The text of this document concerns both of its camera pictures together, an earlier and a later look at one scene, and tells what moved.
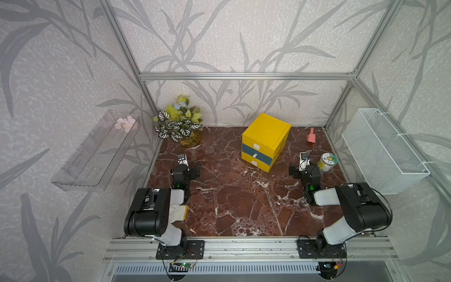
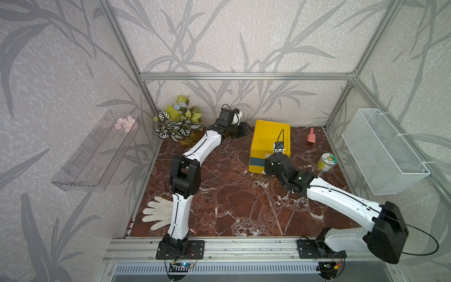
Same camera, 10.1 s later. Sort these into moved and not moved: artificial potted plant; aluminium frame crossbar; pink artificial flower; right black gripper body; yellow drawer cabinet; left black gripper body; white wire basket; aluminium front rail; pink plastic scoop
Moved: right black gripper body; left black gripper body; yellow drawer cabinet
Not moved: white wire basket; pink plastic scoop; aluminium frame crossbar; pink artificial flower; artificial potted plant; aluminium front rail
